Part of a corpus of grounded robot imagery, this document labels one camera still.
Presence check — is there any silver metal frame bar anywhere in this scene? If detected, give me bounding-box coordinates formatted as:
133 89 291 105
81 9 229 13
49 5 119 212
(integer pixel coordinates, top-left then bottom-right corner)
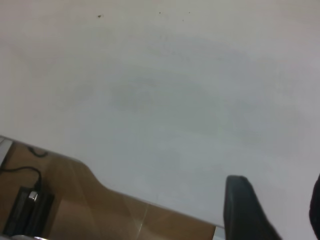
212 225 226 240

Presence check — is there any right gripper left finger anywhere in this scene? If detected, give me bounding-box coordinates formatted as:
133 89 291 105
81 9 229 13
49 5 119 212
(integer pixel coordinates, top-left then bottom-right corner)
223 175 283 240

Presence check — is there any thin black floor cable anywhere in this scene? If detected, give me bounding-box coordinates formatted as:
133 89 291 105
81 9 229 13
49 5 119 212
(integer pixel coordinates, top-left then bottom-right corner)
26 146 49 158

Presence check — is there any black adapter cable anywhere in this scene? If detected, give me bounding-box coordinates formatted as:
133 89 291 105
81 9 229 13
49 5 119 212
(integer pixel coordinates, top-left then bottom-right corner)
0 166 43 192

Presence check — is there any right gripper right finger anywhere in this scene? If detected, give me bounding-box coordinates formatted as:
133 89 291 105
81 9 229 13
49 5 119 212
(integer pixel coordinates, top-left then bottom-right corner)
309 172 320 236

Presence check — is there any black power adapter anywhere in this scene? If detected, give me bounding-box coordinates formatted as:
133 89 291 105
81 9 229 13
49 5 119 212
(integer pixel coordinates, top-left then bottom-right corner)
2 186 55 237

